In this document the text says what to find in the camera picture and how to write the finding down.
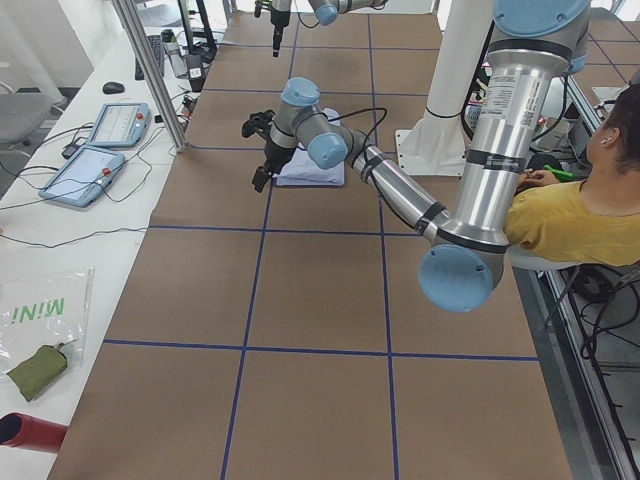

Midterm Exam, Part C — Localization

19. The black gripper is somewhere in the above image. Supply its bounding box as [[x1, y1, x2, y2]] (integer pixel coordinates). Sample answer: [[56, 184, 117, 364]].
[[252, 139, 296, 193], [270, 9, 290, 58]]

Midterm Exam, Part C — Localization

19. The light blue striped shirt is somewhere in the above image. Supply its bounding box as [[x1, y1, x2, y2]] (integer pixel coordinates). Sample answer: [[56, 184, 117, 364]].
[[276, 107, 349, 186]]

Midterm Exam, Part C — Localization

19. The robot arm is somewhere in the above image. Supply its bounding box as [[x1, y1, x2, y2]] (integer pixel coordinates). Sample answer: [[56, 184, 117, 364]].
[[254, 0, 386, 58], [242, 1, 590, 312]]

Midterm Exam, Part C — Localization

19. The black keyboard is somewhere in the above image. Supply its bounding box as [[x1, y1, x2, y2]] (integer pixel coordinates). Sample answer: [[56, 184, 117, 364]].
[[133, 34, 165, 81]]

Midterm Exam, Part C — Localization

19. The blue teach pendant far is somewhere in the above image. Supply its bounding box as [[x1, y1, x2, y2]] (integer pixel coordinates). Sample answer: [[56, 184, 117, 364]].
[[86, 103, 150, 148]]

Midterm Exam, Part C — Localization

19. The blue teach pendant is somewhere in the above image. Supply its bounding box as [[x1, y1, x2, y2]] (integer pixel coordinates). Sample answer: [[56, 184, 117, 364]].
[[38, 146, 125, 208], [86, 103, 150, 148]]

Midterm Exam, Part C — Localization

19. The black computer mouse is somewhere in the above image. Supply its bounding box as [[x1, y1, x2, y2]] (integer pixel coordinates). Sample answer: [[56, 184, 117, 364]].
[[102, 81, 125, 95]]

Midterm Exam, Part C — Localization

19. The blue teach pendant near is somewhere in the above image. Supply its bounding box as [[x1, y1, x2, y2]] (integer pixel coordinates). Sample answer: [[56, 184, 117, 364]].
[[38, 146, 125, 208]]

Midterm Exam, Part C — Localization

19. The clear plastic bag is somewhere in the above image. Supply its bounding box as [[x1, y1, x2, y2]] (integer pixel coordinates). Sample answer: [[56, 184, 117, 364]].
[[1, 267, 95, 386]]

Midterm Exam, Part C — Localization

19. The green folded cloth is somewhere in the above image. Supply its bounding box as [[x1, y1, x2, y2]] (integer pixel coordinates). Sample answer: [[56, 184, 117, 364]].
[[7, 344, 68, 402]]

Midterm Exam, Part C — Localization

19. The person in yellow shirt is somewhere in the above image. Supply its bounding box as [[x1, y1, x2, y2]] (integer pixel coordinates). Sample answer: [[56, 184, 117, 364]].
[[504, 85, 639, 266]]

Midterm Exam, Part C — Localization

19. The red cylinder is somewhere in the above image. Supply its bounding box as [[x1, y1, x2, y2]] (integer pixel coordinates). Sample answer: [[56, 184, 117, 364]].
[[1, 412, 67, 453]]

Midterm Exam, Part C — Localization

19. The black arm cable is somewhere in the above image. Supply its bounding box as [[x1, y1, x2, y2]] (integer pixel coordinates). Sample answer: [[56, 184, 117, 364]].
[[294, 0, 326, 29], [324, 106, 391, 171]]

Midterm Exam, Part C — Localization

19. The aluminium frame post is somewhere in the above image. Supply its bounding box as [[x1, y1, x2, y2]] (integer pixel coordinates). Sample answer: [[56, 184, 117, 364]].
[[112, 0, 187, 153]]

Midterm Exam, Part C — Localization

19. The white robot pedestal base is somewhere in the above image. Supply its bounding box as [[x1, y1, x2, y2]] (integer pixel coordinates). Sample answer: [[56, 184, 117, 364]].
[[396, 0, 493, 176]]

